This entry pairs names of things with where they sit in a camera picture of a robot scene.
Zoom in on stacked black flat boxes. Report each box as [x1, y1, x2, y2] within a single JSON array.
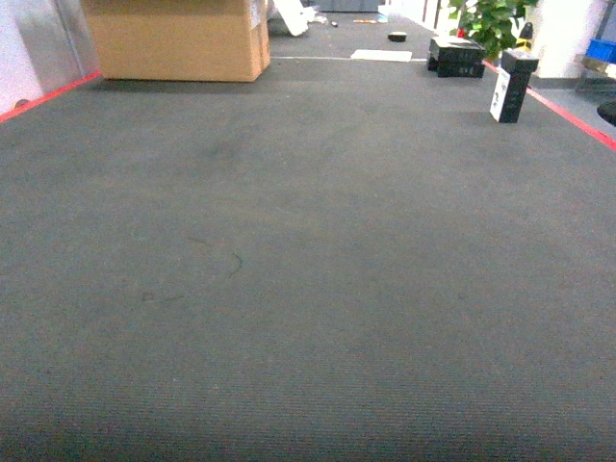
[[427, 36, 486, 78]]

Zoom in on grey plastic crate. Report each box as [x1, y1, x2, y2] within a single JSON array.
[[314, 0, 381, 13]]

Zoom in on red conveyor side rail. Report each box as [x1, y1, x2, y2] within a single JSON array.
[[1, 71, 102, 123]]

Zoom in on small black round object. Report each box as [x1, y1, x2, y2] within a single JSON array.
[[388, 31, 407, 42]]

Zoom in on white flat sheet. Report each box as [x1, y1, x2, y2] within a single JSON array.
[[350, 49, 413, 63]]

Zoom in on upright black white box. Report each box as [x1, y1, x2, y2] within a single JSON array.
[[490, 48, 539, 123]]

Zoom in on yellow black traffic cone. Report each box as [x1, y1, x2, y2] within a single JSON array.
[[514, 22, 533, 52]]

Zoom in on large cardboard box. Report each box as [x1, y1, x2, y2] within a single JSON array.
[[81, 0, 270, 83]]

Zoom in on green potted plant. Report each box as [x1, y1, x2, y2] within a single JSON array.
[[447, 0, 539, 63]]

